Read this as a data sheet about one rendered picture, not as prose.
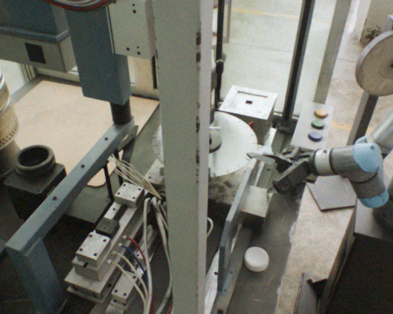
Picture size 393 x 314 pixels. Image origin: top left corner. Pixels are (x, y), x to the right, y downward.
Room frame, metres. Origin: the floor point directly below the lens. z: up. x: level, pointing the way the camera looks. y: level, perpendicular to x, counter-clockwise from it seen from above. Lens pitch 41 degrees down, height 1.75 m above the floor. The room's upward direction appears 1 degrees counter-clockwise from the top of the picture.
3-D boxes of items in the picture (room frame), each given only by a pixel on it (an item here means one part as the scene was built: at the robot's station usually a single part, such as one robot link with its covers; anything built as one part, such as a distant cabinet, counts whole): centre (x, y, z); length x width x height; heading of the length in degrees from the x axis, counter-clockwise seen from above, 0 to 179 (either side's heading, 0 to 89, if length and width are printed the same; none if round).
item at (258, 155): (0.91, -0.22, 0.96); 0.09 x 0.06 x 0.03; 59
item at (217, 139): (0.99, -0.05, 0.96); 0.11 x 0.11 x 0.03
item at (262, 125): (1.27, -0.23, 0.82); 0.18 x 0.18 x 0.15; 68
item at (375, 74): (1.78, -0.94, 0.50); 0.50 x 0.50 x 1.00; 9
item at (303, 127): (1.13, -0.44, 0.82); 0.28 x 0.11 x 0.15; 158
